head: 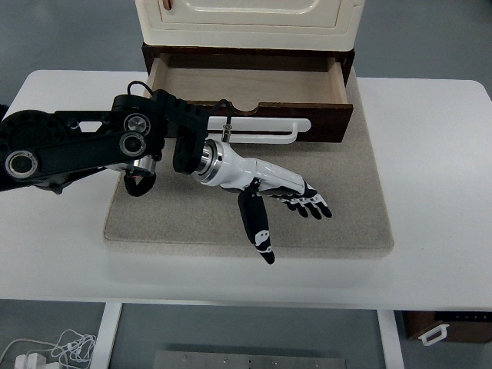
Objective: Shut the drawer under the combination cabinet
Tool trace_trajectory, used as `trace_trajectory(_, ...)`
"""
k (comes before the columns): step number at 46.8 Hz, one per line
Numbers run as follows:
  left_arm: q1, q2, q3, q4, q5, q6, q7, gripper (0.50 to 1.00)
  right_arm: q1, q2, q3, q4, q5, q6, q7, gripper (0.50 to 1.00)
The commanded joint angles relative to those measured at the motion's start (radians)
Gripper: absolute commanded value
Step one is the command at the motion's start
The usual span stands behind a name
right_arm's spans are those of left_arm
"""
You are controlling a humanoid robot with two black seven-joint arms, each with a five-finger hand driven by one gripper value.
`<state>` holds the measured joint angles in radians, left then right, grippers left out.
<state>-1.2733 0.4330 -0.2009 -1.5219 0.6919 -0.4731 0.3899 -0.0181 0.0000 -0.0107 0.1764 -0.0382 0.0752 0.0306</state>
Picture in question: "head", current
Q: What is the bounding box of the cream cabinet with door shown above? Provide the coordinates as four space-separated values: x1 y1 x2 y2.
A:
135 0 364 52

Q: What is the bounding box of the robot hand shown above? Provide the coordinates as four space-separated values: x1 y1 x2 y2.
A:
214 140 334 266

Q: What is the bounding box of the white cable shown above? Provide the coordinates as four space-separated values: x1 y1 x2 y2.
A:
0 328 97 369

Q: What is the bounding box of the white table leg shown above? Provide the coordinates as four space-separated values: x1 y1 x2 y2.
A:
91 302 123 369
376 309 405 369

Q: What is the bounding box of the white box handle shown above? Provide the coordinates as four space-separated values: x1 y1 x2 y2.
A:
419 323 450 347

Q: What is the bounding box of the white drawer handle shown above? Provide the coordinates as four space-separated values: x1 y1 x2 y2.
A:
205 117 311 145

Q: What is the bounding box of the grey felt mat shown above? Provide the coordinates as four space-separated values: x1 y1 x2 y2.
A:
102 72 396 261

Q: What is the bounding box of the white charger plug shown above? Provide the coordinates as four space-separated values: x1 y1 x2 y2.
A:
14 352 47 369

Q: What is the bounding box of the black control panel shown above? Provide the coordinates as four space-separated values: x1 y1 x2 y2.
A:
434 311 492 323

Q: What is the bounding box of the brown wooden box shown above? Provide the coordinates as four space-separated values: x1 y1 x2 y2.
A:
401 310 492 345

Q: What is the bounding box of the dark wood drawer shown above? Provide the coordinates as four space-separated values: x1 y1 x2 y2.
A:
141 52 354 144

